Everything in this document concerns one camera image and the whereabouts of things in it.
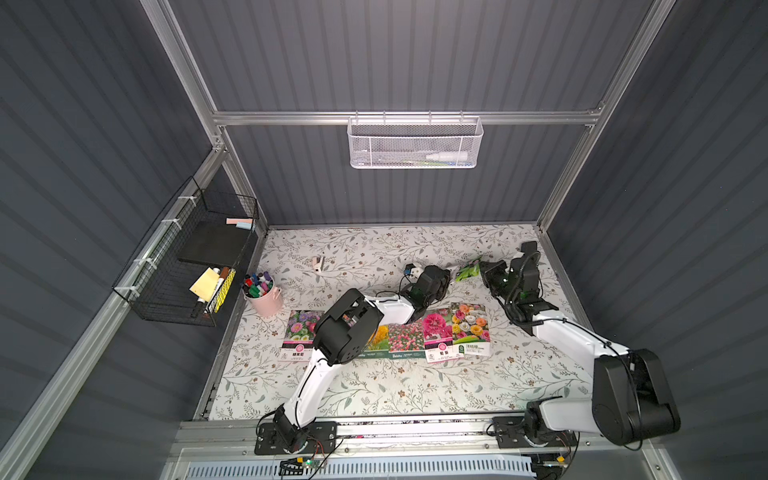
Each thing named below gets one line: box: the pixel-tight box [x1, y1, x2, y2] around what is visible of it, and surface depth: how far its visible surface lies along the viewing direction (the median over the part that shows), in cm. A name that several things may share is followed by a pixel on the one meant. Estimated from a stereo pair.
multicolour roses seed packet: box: [451, 302, 491, 356], surface depth 93 cm
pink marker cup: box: [242, 271, 283, 317], surface depth 91 cm
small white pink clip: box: [312, 255, 326, 272], surface depth 110 cm
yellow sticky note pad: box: [189, 267, 220, 302], surface depth 71 cm
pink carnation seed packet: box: [423, 310, 454, 364], surface depth 93 cm
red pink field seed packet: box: [388, 318, 426, 359], surface depth 91 cm
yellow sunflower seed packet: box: [358, 325, 390, 359], surface depth 91 cm
